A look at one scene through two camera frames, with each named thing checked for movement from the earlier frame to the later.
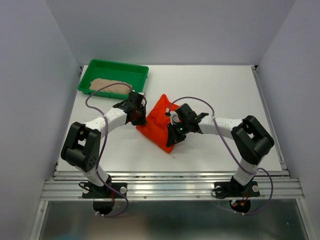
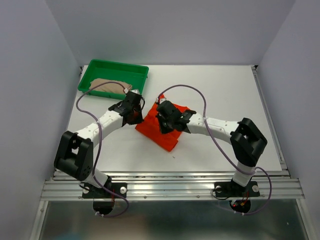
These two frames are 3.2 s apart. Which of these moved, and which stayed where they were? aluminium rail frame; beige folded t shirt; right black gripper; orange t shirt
Moved: right black gripper
Stayed: aluminium rail frame; orange t shirt; beige folded t shirt
